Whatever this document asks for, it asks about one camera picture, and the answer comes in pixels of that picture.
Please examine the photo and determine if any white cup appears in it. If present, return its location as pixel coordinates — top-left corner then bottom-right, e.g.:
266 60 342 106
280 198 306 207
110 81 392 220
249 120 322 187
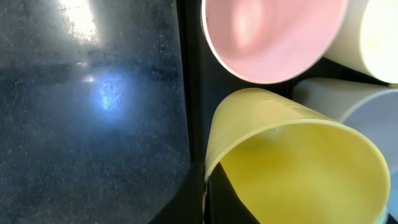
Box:
323 0 398 85

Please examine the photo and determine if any grey cup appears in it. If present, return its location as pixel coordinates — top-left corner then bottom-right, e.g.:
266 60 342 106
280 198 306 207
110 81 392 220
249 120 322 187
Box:
292 77 398 220

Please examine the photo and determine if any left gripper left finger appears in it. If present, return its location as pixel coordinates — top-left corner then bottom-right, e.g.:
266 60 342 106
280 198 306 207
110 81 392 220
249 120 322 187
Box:
148 162 207 224

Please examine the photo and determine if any pink cup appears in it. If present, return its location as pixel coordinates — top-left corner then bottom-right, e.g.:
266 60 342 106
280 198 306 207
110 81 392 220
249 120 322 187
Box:
200 0 348 85

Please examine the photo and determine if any yellow cup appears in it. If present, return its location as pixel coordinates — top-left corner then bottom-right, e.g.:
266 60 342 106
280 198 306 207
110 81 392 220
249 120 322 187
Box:
201 87 391 224

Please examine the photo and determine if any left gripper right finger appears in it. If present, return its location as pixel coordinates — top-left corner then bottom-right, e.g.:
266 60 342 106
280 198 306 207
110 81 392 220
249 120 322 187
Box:
205 161 261 224

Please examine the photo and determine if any black tray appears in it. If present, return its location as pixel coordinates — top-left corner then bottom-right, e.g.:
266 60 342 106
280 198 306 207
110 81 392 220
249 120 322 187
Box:
175 0 388 175

